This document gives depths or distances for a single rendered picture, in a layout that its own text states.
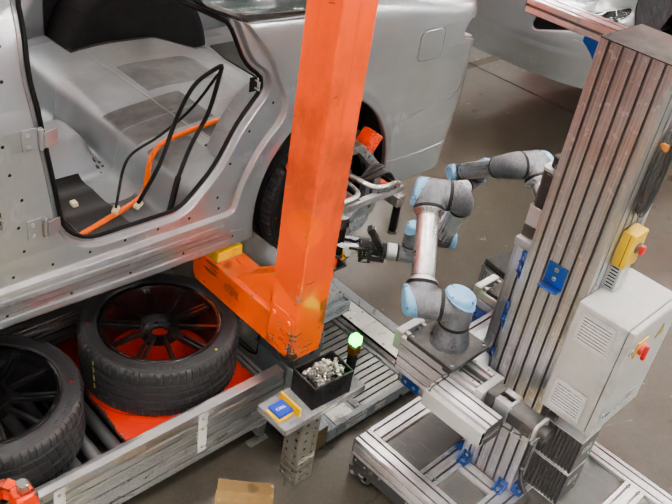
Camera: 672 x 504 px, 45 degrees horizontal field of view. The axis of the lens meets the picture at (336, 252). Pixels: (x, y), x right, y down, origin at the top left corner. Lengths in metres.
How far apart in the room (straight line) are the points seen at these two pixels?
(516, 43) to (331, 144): 3.14
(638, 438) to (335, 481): 1.53
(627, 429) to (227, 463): 1.94
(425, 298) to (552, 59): 3.06
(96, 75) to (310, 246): 1.71
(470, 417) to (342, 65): 1.28
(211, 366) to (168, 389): 0.19
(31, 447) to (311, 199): 1.27
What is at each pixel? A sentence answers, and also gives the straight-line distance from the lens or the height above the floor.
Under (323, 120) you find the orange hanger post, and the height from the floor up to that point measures 1.59.
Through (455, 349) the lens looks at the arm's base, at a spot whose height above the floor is 0.84.
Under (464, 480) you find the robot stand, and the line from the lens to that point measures 3.46.
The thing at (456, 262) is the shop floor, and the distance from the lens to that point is 4.99.
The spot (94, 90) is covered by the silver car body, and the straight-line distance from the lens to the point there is 4.11.
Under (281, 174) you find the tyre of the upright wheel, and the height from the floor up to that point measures 1.03.
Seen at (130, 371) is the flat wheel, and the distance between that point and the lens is 3.25.
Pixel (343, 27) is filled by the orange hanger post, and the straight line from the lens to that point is 2.57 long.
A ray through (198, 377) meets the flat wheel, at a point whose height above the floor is 0.46.
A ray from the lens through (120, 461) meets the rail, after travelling 3.15.
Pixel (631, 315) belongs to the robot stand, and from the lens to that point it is 2.80.
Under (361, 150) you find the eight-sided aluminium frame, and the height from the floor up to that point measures 1.09.
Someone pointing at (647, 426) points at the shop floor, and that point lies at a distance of 4.37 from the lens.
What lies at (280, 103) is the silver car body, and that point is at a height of 1.35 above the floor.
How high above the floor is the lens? 2.76
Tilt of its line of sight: 35 degrees down
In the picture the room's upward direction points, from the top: 10 degrees clockwise
